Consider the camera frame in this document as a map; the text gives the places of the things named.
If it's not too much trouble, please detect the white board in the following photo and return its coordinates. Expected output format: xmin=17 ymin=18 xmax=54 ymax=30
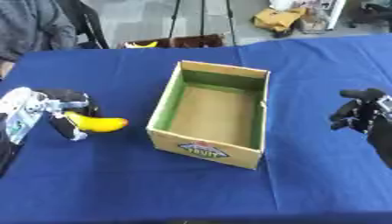
xmin=300 ymin=0 xmax=349 ymax=33

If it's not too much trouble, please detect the tan bag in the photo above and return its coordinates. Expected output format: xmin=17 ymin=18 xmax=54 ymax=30
xmin=251 ymin=6 xmax=310 ymax=33

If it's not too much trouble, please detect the dark chair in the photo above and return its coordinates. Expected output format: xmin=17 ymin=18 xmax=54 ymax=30
xmin=347 ymin=0 xmax=392 ymax=29

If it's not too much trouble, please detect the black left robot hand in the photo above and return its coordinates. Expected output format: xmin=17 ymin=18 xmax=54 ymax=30
xmin=33 ymin=88 xmax=102 ymax=143

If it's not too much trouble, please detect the person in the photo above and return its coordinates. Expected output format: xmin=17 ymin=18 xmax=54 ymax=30
xmin=0 ymin=0 xmax=80 ymax=80

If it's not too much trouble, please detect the yellow toy banana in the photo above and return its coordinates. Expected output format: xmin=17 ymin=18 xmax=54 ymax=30
xmin=62 ymin=110 xmax=130 ymax=134

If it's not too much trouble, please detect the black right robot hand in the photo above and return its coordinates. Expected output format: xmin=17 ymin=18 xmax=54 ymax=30
xmin=327 ymin=87 xmax=392 ymax=135

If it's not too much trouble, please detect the yellow banana in brown box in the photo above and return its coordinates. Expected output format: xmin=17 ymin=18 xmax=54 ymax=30
xmin=123 ymin=40 xmax=159 ymax=49

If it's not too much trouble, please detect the tan cardboard box green inside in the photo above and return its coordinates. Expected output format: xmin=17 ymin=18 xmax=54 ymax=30
xmin=145 ymin=59 xmax=271 ymax=171

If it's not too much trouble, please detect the black tripod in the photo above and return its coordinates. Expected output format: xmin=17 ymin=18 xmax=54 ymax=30
xmin=166 ymin=0 xmax=239 ymax=47

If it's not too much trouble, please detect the brown cardboard box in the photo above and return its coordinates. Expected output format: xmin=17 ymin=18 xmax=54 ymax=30
xmin=115 ymin=33 xmax=227 ymax=50

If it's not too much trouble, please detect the black chair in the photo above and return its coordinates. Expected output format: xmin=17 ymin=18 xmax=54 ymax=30
xmin=53 ymin=0 xmax=110 ymax=50

